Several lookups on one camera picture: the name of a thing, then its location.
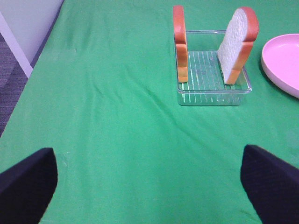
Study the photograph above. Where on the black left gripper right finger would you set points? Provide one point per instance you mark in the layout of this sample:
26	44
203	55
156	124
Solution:
271	185

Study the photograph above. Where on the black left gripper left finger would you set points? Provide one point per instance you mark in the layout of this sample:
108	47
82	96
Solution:
27	188

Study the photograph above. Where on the white toast bread slice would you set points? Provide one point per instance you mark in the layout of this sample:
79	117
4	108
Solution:
237	44

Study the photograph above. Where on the clear plastic bread tray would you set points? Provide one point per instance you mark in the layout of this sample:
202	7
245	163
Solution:
205	85

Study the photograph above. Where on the green tablecloth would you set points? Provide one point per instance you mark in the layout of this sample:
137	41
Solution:
103	95

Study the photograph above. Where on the pink round plate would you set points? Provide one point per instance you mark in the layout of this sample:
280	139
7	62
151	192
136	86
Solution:
280	62

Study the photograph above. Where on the upright toast bread slice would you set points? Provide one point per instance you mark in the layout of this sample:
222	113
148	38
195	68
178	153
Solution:
180	43

